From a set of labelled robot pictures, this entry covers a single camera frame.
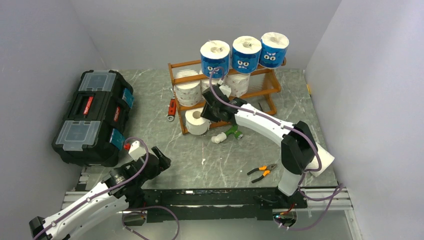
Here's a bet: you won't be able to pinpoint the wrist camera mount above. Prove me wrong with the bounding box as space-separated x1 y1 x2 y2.
219 84 232 97
123 140 147 161

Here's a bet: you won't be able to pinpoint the green plastic pipe fitting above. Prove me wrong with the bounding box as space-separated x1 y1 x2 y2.
224 125 243 140

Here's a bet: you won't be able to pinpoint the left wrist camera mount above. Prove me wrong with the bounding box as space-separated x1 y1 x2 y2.
123 140 147 161

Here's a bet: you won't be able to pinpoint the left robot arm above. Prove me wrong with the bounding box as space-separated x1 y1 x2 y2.
29 146 172 240

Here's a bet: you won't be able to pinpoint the black plastic toolbox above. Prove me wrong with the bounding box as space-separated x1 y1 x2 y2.
51 70 134 167

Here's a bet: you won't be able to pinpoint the orange wooden shelf rack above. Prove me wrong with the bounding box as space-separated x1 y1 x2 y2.
167 60 282 135

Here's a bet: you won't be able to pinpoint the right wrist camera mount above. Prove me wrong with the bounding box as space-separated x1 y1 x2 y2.
219 84 232 97

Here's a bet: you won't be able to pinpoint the white floral paper roll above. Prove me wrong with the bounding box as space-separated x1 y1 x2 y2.
200 77 220 94
225 73 251 98
174 69 202 107

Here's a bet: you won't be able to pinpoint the red handled wrench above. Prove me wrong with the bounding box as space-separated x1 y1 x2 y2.
167 98 177 122

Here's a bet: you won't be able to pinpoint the orange handled pliers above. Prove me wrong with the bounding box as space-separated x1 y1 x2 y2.
246 163 278 184

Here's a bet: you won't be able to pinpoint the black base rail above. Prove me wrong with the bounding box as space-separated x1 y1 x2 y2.
128 187 308 223

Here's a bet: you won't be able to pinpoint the plain white paper roll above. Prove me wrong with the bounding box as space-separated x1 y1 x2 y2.
185 107 211 136

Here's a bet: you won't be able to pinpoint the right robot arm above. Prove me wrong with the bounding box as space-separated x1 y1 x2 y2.
201 85 319 208

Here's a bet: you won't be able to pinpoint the blue paper roll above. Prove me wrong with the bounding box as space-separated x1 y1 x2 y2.
200 40 231 79
259 32 290 69
231 36 262 74

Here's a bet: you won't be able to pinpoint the white plastic pipe fitting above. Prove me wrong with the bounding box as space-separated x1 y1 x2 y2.
211 132 227 144

